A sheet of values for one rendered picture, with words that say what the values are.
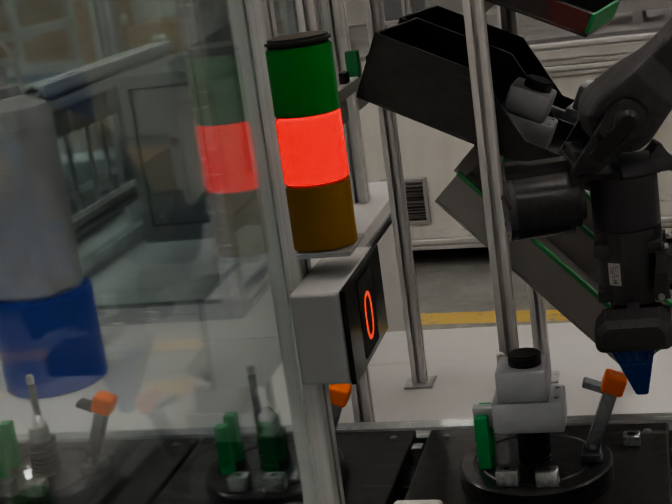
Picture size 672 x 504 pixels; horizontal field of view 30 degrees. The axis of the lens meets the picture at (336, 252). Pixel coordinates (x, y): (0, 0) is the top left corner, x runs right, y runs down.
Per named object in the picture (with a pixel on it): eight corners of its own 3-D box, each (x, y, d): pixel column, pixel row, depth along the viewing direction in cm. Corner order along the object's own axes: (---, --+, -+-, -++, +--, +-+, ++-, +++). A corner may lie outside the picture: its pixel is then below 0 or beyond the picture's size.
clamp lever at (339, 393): (334, 453, 121) (353, 384, 119) (329, 462, 120) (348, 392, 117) (299, 441, 122) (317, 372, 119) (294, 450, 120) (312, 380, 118)
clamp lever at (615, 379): (602, 446, 115) (628, 373, 113) (602, 455, 113) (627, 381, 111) (564, 434, 116) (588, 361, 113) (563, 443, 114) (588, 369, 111)
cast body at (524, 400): (567, 413, 116) (561, 342, 114) (565, 433, 112) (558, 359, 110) (477, 416, 118) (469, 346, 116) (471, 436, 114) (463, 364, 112)
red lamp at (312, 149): (355, 168, 95) (347, 104, 93) (340, 183, 90) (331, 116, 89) (292, 173, 96) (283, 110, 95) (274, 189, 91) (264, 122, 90)
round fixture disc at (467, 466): (615, 444, 121) (614, 425, 121) (613, 513, 108) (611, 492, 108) (471, 448, 125) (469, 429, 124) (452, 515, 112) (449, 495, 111)
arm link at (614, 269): (586, 258, 100) (666, 252, 98) (594, 201, 117) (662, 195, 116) (596, 355, 102) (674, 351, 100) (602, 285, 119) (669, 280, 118)
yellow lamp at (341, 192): (364, 232, 96) (355, 169, 95) (350, 250, 91) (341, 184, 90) (301, 236, 97) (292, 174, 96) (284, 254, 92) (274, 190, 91)
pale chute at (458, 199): (653, 334, 144) (679, 307, 142) (632, 377, 132) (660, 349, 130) (469, 172, 147) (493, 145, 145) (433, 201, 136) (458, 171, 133)
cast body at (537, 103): (550, 144, 138) (571, 85, 135) (543, 154, 134) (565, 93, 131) (478, 118, 139) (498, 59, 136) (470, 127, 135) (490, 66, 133)
